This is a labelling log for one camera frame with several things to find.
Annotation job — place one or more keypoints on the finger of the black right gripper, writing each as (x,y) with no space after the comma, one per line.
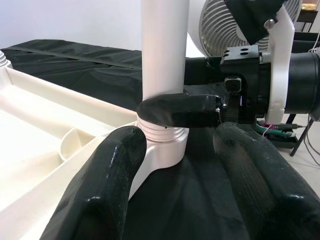
(200,71)
(180,110)

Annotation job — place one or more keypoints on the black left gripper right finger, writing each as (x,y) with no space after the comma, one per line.
(270,190)

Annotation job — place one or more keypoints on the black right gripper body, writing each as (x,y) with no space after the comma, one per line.
(250,75)

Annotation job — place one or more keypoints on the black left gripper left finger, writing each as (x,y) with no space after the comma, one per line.
(100,187)

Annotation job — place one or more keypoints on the white plastic table top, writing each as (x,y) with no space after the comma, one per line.
(37,112)

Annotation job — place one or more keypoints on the white floor fan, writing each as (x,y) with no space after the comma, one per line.
(217,32)

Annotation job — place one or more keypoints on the black table cloth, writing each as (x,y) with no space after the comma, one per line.
(75,65)

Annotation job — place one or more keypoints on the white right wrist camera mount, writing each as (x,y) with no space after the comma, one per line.
(280,75)

